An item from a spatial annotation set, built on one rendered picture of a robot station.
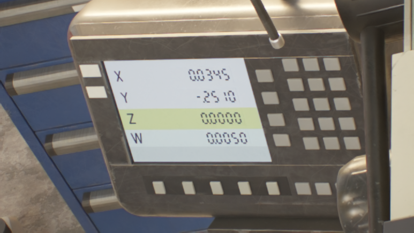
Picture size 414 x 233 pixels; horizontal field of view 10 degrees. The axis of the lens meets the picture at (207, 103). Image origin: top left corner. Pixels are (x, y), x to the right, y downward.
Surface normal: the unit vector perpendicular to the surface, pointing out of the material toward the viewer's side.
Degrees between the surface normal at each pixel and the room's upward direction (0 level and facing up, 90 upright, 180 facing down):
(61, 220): 0
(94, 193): 0
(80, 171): 90
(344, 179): 25
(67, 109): 90
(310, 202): 71
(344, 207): 41
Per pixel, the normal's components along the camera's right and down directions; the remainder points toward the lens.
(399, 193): -0.36, -0.65
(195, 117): -0.40, 0.50
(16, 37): -0.11, 0.75
